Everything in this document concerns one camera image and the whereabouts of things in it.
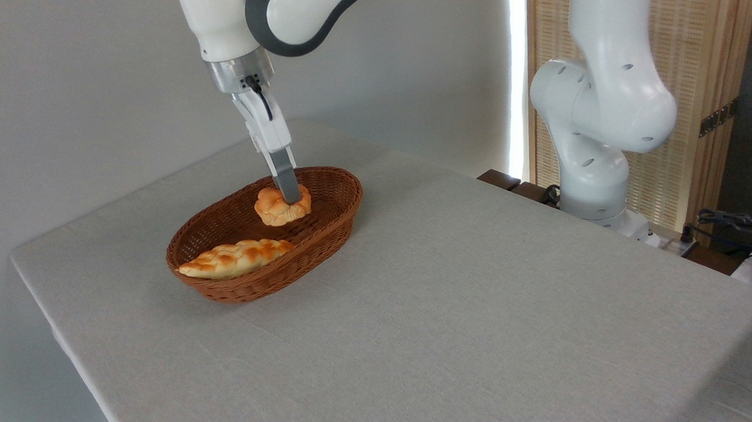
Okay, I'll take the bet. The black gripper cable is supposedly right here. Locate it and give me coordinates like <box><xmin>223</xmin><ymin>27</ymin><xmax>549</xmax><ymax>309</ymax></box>
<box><xmin>244</xmin><ymin>75</ymin><xmax>275</xmax><ymax>124</ymax></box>

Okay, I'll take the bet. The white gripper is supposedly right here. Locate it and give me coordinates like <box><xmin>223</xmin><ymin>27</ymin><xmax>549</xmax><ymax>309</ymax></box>
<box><xmin>231</xmin><ymin>80</ymin><xmax>304</xmax><ymax>208</ymax></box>

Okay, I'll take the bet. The round knotted bread bun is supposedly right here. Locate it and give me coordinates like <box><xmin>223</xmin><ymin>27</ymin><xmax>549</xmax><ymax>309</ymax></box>
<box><xmin>253</xmin><ymin>184</ymin><xmax>314</xmax><ymax>229</ymax></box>

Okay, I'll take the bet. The metal screen hinge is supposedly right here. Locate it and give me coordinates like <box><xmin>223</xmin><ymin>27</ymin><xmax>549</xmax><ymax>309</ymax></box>
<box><xmin>697</xmin><ymin>98</ymin><xmax>742</xmax><ymax>138</ymax></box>

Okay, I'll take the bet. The wooden bamboo folding screen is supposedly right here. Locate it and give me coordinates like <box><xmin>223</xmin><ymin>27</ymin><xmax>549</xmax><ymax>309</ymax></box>
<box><xmin>522</xmin><ymin>0</ymin><xmax>752</xmax><ymax>256</ymax></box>

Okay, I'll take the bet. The long braided bread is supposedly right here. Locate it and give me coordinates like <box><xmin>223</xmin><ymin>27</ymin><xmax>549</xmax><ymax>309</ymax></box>
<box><xmin>177</xmin><ymin>237</ymin><xmax>298</xmax><ymax>283</ymax></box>

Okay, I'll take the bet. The dark wooden furniture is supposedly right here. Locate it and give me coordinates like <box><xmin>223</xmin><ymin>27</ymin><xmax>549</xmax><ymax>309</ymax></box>
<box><xmin>477</xmin><ymin>165</ymin><xmax>564</xmax><ymax>214</ymax></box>

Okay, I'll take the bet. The brown wicker oval basket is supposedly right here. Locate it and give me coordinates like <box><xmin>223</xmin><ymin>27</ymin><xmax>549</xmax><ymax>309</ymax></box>
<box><xmin>162</xmin><ymin>164</ymin><xmax>369</xmax><ymax>307</ymax></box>

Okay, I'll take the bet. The white power strip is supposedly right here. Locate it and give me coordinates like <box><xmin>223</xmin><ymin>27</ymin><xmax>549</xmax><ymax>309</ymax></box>
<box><xmin>634</xmin><ymin>218</ymin><xmax>701</xmax><ymax>260</ymax></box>

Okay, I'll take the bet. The grey tablecloth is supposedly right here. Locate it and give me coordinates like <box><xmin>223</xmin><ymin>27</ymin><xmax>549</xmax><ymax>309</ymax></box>
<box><xmin>4</xmin><ymin>95</ymin><xmax>752</xmax><ymax>422</ymax></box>

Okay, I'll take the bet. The black cable bundle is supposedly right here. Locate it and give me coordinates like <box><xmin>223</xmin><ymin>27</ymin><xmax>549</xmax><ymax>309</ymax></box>
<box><xmin>695</xmin><ymin>199</ymin><xmax>752</xmax><ymax>267</ymax></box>

